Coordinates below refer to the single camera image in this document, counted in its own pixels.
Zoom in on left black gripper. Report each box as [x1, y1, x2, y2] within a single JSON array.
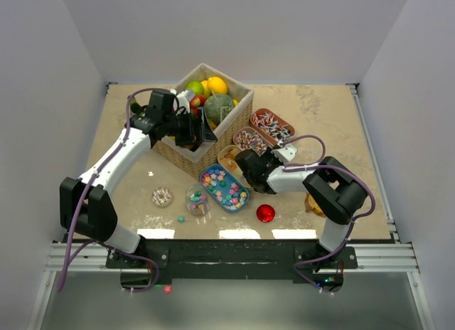
[[164, 107, 217, 147]]

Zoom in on clear glass jar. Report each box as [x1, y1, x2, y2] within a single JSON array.
[[186, 186, 209, 217]]

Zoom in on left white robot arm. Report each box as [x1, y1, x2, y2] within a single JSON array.
[[59, 88, 218, 267]]

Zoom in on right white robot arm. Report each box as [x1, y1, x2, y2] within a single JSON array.
[[235, 149, 369, 268]]

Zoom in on yellow tray gummy candies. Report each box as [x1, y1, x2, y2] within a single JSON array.
[[218, 145, 251, 188]]

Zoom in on blue tray star candies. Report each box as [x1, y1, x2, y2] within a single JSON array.
[[199, 164, 250, 213]]

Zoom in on wicker basket with liner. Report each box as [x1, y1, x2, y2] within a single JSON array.
[[151, 62, 255, 181]]

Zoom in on green cantaloupe melon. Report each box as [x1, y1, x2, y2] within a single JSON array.
[[204, 94, 235, 124]]

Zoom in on pink tray swirl lollipops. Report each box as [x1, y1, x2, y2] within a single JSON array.
[[232, 127, 273, 156]]

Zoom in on pink tray of lollipops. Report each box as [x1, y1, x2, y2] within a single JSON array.
[[250, 108, 295, 145]]

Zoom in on green lime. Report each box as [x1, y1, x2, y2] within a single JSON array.
[[186, 80, 205, 95]]

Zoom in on yellow lemon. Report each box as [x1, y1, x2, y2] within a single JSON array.
[[207, 76, 228, 95]]

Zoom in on bread slice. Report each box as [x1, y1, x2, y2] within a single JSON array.
[[304, 193, 325, 217]]

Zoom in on sprinkled donut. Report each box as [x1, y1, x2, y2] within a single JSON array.
[[151, 187, 173, 208]]

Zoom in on green glass bottle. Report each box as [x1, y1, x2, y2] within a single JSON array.
[[128, 95, 141, 114]]

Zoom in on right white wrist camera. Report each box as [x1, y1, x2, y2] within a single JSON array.
[[272, 141, 298, 164]]

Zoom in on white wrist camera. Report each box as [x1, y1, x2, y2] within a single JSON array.
[[272, 141, 298, 164], [170, 89, 196, 112]]

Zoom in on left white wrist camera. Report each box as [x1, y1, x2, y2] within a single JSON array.
[[170, 89, 196, 112]]

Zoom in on black base mount frame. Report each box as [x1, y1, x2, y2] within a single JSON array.
[[106, 239, 358, 292]]

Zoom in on aluminium rail frame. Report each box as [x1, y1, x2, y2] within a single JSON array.
[[26, 243, 128, 329]]

